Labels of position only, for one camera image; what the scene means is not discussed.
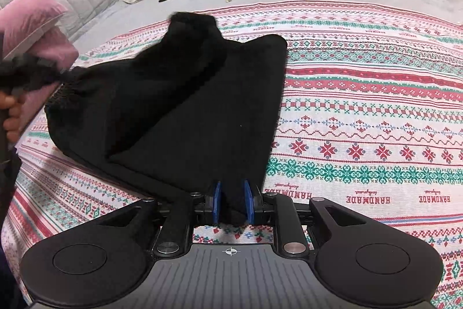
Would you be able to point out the person's left hand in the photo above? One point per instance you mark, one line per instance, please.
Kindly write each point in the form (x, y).
(16, 117)

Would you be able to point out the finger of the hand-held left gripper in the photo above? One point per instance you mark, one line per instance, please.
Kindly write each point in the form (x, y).
(54, 77)

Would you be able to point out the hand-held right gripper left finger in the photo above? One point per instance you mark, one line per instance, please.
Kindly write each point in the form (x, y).
(216, 203)

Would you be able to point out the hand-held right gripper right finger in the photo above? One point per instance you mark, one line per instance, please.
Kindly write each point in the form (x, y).
(248, 203)

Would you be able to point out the patterned red green blanket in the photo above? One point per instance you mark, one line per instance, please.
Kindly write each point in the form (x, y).
(361, 120)

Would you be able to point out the dark cloth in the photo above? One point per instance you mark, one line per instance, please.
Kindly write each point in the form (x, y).
(9, 186)

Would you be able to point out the pink pillow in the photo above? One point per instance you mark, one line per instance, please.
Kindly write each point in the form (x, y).
(54, 52)
(30, 19)

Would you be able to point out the black pants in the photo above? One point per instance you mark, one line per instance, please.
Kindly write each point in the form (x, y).
(188, 113)

